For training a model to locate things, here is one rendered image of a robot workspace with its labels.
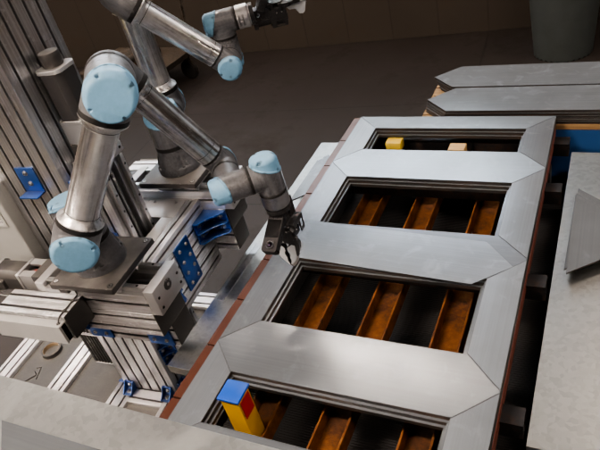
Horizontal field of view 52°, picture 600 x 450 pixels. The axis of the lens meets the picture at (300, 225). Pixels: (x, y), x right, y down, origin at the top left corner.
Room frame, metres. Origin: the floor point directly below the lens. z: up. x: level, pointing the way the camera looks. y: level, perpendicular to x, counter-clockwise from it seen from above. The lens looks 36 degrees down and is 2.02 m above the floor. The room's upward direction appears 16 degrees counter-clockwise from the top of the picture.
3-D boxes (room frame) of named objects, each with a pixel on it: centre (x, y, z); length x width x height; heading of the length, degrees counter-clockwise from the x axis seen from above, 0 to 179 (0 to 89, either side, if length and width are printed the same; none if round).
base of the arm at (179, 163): (1.90, 0.34, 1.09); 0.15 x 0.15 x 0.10
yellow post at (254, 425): (1.00, 0.26, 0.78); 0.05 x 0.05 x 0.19; 57
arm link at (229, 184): (1.40, 0.15, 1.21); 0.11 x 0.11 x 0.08; 6
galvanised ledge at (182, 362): (1.84, 0.07, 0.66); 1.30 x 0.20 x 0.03; 147
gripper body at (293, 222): (1.40, 0.04, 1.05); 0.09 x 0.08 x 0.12; 148
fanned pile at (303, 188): (2.12, -0.14, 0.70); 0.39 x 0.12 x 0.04; 147
